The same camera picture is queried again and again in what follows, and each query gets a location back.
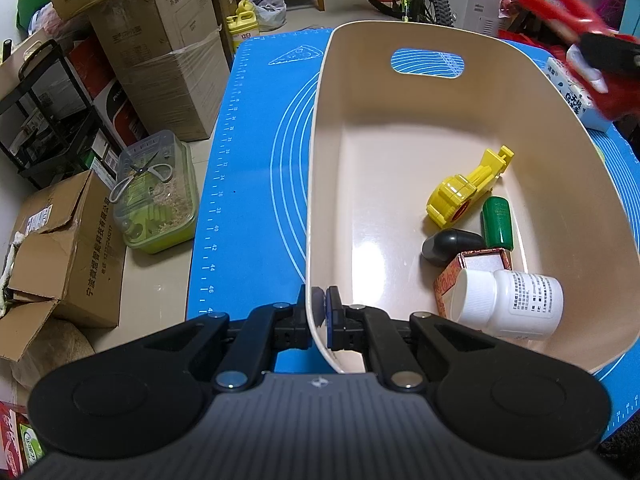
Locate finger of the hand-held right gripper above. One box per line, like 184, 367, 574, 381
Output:
580, 34, 640, 77

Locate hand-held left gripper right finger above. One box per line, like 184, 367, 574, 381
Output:
326, 285, 506, 393

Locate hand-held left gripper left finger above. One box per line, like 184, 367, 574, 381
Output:
130, 284, 313, 393

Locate patterned paper box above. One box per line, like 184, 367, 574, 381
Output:
433, 248, 513, 317

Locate black rounded case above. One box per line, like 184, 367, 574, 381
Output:
421, 228, 487, 267

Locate pink plastic basket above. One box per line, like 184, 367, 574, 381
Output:
305, 21, 640, 376

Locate yellow tape dispenser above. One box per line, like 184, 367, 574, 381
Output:
426, 146, 516, 226

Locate white pill bottle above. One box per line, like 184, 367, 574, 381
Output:
451, 267, 565, 341

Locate green cylinder with silver cap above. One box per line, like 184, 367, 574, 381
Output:
481, 196, 515, 251

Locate tissue box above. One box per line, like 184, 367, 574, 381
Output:
544, 55, 613, 132

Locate blue silicone mat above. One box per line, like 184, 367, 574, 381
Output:
186, 27, 640, 441

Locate clear container with green base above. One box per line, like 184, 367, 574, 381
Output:
109, 130, 198, 255

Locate tan sack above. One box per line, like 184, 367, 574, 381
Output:
10, 317, 96, 391

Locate torn cardboard box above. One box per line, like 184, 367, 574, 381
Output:
0, 170, 126, 361

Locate red and black box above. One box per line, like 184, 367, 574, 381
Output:
65, 40, 151, 161

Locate large taped cardboard box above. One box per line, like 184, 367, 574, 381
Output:
90, 0, 223, 142

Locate red and green carton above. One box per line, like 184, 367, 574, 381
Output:
0, 400, 46, 480

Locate yellow plastic jug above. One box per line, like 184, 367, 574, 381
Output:
225, 0, 261, 53

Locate knotted plastic bag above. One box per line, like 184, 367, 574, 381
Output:
248, 0, 288, 31

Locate black metal cart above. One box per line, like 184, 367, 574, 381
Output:
0, 40, 118, 191

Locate grey handled scissors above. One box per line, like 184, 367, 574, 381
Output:
109, 157, 168, 204

